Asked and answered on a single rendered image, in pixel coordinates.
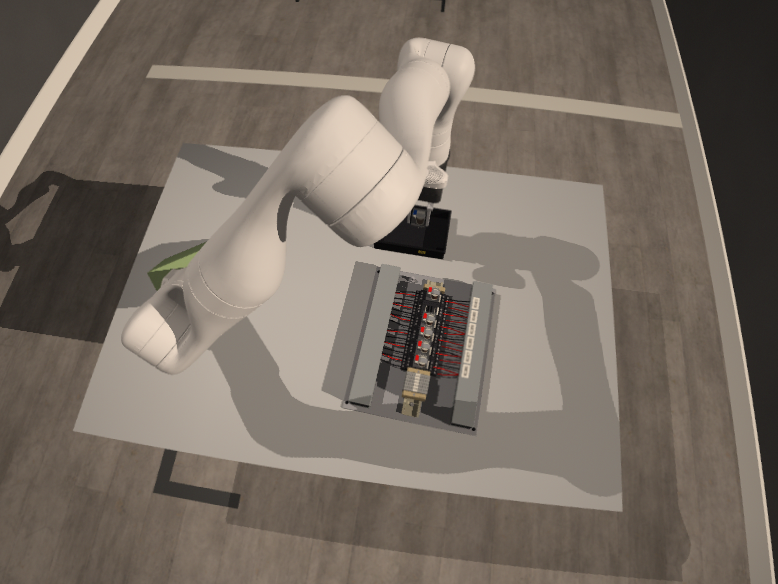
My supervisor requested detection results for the black parts tray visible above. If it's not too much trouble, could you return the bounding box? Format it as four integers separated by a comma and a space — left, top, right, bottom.
375, 208, 451, 259

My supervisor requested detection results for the grey relay with red button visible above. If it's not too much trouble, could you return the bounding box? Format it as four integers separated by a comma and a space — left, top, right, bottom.
418, 324, 434, 340
425, 285, 441, 303
412, 352, 429, 370
421, 311, 437, 327
415, 338, 432, 355

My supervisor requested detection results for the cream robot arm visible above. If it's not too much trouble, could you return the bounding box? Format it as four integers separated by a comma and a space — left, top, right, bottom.
121, 38, 475, 375

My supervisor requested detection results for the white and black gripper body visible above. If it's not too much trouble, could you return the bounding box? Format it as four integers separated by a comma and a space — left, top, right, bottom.
418, 134, 451, 203

